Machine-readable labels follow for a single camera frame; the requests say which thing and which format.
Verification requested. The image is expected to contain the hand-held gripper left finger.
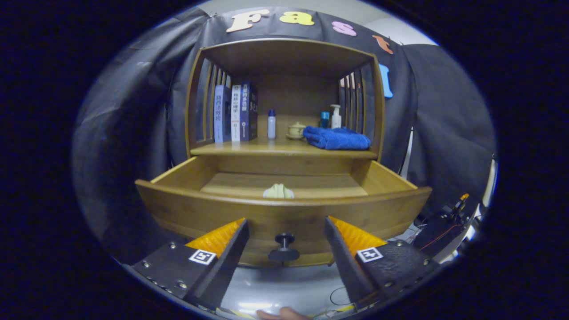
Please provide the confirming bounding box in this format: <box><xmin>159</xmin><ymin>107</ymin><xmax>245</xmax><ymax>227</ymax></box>
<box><xmin>122</xmin><ymin>218</ymin><xmax>250</xmax><ymax>312</ymax></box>

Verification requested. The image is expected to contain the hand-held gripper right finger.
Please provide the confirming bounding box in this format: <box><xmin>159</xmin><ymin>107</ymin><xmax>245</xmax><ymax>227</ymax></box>
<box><xmin>324</xmin><ymin>216</ymin><xmax>441</xmax><ymax>310</ymax></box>

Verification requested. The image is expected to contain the black round drawer knob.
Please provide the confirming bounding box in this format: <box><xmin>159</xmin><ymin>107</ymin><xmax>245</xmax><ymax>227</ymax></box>
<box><xmin>268</xmin><ymin>233</ymin><xmax>300</xmax><ymax>262</ymax></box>

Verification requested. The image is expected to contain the wooden drawer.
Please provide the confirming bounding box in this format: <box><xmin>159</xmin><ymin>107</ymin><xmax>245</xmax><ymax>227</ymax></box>
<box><xmin>135</xmin><ymin>156</ymin><xmax>433</xmax><ymax>268</ymax></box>

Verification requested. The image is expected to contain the pale green handled brush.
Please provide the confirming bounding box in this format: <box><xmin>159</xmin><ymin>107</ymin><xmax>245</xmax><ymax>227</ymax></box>
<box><xmin>263</xmin><ymin>184</ymin><xmax>295</xmax><ymax>199</ymax></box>

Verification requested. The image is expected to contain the wooden cabinet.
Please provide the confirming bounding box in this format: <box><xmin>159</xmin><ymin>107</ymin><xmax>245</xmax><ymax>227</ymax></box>
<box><xmin>184</xmin><ymin>38</ymin><xmax>386</xmax><ymax>161</ymax></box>

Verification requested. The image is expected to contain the dark equipment with orange part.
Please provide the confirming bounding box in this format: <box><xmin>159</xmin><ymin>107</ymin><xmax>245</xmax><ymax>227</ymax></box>
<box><xmin>411</xmin><ymin>193</ymin><xmax>483</xmax><ymax>258</ymax></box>

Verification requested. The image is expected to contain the folded blue towel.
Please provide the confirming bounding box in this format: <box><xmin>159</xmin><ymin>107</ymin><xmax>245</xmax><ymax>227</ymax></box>
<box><xmin>303</xmin><ymin>126</ymin><xmax>371</xmax><ymax>150</ymax></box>

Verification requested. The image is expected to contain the beige lidded teacup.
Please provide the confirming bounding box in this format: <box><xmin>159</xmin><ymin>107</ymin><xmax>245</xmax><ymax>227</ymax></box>
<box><xmin>287</xmin><ymin>121</ymin><xmax>307</xmax><ymax>140</ymax></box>

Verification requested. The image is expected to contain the light blue book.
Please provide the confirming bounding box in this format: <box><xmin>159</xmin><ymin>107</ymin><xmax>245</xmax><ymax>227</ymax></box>
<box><xmin>214</xmin><ymin>85</ymin><xmax>232</xmax><ymax>143</ymax></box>

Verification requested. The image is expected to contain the white book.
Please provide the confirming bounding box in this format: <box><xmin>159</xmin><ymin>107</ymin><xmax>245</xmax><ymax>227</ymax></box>
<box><xmin>231</xmin><ymin>85</ymin><xmax>242</xmax><ymax>142</ymax></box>

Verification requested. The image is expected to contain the dark blue book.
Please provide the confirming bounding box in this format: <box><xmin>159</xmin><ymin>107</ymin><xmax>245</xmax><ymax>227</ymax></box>
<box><xmin>240</xmin><ymin>81</ymin><xmax>258</xmax><ymax>142</ymax></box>

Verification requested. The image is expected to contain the black backdrop cloth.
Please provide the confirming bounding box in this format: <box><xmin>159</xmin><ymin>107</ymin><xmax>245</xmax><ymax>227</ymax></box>
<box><xmin>71</xmin><ymin>7</ymin><xmax>496</xmax><ymax>263</ymax></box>

